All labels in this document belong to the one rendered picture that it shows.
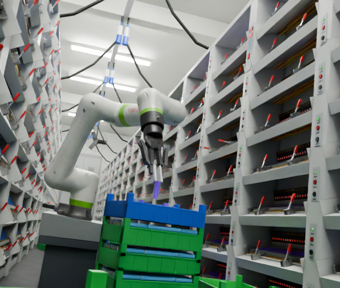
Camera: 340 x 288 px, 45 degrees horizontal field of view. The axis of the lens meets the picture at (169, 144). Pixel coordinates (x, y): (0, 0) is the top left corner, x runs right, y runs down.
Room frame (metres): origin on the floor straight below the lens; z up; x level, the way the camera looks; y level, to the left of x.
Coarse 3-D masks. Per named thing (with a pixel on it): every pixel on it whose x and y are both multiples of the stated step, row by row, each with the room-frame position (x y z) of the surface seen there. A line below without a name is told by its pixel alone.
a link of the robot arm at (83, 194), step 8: (80, 176) 2.11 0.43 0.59; (88, 176) 2.13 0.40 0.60; (96, 176) 2.17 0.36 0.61; (80, 184) 2.11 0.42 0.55; (88, 184) 2.14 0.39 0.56; (96, 184) 2.17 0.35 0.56; (72, 192) 2.14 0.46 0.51; (80, 192) 2.14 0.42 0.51; (88, 192) 2.15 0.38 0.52; (96, 192) 2.20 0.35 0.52; (72, 200) 2.15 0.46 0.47; (80, 200) 2.14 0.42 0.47; (88, 200) 2.15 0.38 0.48; (88, 208) 2.17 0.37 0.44
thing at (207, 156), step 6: (234, 144) 2.23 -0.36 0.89; (204, 150) 2.77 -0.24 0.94; (210, 150) 2.78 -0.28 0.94; (222, 150) 2.42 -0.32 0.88; (228, 150) 2.34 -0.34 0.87; (234, 150) 2.25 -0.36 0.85; (204, 156) 2.73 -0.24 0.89; (210, 156) 2.62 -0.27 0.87; (216, 156) 2.53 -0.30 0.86; (222, 156) 2.44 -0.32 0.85; (228, 156) 2.66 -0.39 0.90; (204, 162) 2.76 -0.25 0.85
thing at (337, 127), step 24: (336, 24) 1.41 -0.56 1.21; (336, 72) 1.42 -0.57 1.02; (312, 120) 1.50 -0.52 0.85; (336, 120) 1.42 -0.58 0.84; (312, 144) 1.49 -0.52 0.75; (312, 168) 1.48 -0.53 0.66; (336, 192) 1.42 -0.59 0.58; (312, 216) 1.46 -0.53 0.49; (336, 240) 1.42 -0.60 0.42; (312, 264) 1.45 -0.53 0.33
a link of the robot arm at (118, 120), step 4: (116, 104) 1.97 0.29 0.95; (120, 104) 1.99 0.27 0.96; (124, 104) 1.96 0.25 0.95; (128, 104) 1.93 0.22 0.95; (116, 108) 1.96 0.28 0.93; (120, 108) 1.95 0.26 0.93; (124, 108) 1.92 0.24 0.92; (116, 112) 1.96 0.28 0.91; (120, 112) 1.94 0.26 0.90; (116, 116) 1.96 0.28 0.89; (120, 116) 1.94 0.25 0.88; (112, 120) 1.98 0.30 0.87; (116, 120) 1.98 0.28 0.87; (120, 120) 1.95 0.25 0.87; (124, 120) 1.93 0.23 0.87; (112, 124) 2.02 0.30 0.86; (116, 124) 2.01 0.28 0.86; (120, 124) 1.98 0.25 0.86; (124, 124) 1.96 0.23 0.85
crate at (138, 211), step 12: (108, 204) 1.47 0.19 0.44; (120, 204) 1.37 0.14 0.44; (132, 204) 1.33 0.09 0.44; (144, 204) 1.35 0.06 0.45; (108, 216) 1.48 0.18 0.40; (120, 216) 1.36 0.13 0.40; (132, 216) 1.33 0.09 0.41; (144, 216) 1.35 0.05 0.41; (156, 216) 1.37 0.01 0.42; (168, 216) 1.39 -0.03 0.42; (180, 216) 1.41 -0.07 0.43; (192, 216) 1.44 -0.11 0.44; (204, 216) 1.46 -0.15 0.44; (204, 228) 1.46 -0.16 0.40
